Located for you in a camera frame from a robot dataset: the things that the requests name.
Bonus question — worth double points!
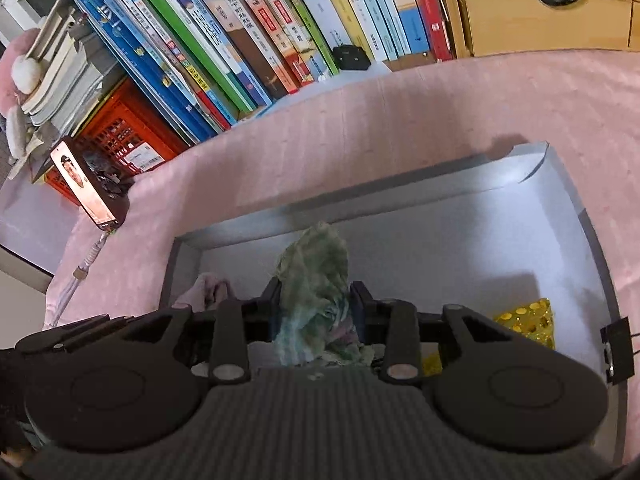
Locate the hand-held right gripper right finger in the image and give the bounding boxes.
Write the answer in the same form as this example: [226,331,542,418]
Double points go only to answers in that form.
[350,282,521,386]

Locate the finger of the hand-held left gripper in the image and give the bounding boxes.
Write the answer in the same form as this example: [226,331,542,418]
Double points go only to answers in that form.
[15,319,128,357]
[42,313,111,332]

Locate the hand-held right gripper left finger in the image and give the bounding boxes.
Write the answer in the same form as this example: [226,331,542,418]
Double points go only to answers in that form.
[117,280,281,386]

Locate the green checked cloth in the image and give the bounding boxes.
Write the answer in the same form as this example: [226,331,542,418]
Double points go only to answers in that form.
[272,222,375,367]

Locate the pale pink sock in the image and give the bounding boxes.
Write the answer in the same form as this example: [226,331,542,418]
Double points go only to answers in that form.
[176,272,236,311]

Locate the grey cardboard box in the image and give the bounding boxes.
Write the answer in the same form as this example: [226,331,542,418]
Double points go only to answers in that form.
[160,142,628,461]

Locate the white paper bag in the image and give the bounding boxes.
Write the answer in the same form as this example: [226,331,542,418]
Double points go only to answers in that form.
[0,170,86,276]

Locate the red plastic crate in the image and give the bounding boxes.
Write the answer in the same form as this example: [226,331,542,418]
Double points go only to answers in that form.
[45,80,188,206]

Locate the pink striped tablecloth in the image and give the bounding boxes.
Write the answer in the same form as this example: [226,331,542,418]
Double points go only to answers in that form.
[42,50,640,461]

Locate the pile of worn paperback books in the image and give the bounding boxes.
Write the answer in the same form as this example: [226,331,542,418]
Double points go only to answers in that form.
[20,0,126,136]

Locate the small black object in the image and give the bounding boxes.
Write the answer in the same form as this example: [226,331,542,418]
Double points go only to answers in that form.
[331,44,372,72]

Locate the pink and white plush toy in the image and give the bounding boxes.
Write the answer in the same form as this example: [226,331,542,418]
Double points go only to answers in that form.
[0,30,43,108]

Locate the black binder clip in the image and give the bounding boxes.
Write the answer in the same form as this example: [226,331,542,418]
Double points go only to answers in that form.
[600,317,640,386]

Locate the row of upright picture books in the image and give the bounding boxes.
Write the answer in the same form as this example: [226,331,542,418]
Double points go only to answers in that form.
[70,0,453,146]

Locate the wooden drawer organizer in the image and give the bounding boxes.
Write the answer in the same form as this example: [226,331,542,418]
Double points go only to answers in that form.
[427,0,640,61]

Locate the white braided cable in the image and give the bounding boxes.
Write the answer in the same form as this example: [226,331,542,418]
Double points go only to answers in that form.
[50,230,113,326]

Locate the photo frame with portrait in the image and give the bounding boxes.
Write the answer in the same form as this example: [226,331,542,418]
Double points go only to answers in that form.
[50,140,126,231]

